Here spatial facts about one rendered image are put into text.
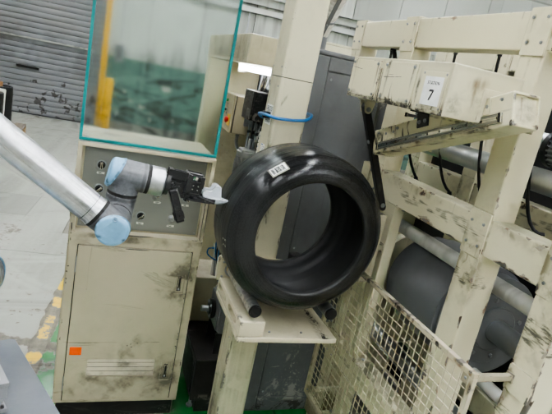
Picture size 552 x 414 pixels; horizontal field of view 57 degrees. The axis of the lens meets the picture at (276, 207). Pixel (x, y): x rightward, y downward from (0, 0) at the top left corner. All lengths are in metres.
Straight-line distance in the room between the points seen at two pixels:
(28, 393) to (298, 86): 1.35
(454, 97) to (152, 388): 1.86
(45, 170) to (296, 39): 0.98
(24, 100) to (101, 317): 9.00
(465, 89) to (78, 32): 9.77
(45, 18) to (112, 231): 9.65
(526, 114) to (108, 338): 1.85
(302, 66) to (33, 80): 9.38
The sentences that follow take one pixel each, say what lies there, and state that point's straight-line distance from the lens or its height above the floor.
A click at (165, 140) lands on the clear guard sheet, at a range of 2.16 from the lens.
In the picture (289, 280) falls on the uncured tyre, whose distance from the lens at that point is 1.98.
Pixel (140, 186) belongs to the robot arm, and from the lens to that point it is 1.58.
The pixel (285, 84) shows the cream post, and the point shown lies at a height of 1.63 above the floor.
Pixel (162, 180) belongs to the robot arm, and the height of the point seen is 1.29.
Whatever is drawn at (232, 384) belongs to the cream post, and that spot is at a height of 0.36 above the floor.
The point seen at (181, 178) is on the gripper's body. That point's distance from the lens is 1.61.
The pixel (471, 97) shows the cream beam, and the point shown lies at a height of 1.70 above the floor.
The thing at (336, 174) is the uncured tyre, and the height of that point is 1.39.
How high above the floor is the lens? 1.66
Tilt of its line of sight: 14 degrees down
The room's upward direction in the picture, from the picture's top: 12 degrees clockwise
